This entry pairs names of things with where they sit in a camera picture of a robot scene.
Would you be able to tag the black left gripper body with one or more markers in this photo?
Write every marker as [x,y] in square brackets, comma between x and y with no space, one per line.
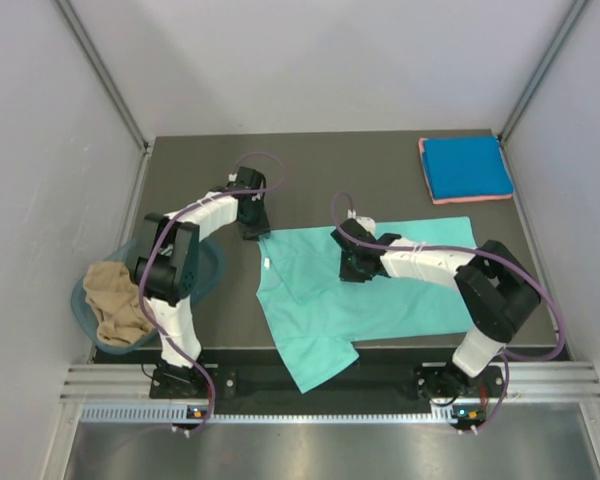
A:
[256,223]

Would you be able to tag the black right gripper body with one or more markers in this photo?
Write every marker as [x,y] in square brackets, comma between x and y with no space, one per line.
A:
[351,270]

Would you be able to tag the teal green t shirt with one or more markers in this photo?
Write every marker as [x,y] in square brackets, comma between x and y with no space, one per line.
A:
[315,319]

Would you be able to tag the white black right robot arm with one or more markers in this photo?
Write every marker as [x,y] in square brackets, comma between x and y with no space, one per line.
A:
[496,290]

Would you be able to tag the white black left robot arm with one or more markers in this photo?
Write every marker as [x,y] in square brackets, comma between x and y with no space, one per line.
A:
[165,262]

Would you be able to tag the folded pink t shirt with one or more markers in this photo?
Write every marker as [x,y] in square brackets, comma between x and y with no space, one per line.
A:
[427,185]

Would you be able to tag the crumpled beige t shirt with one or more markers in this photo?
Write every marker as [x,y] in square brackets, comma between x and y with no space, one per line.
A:
[114,300]

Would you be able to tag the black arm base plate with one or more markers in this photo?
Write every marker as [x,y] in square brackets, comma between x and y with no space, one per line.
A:
[386,379]

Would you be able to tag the grey slotted cable duct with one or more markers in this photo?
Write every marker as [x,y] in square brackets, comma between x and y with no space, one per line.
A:
[190,415]

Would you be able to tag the aluminium frame rail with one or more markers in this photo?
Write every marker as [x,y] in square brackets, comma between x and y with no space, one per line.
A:
[548,382]

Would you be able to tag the left aluminium corner post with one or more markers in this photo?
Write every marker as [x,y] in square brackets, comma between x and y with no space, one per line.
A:
[95,61]

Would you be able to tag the aluminium corner post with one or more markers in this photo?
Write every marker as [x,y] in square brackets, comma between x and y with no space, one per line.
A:
[559,39]
[95,61]

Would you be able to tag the right aluminium corner post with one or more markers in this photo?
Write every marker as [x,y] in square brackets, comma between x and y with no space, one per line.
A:
[559,39]

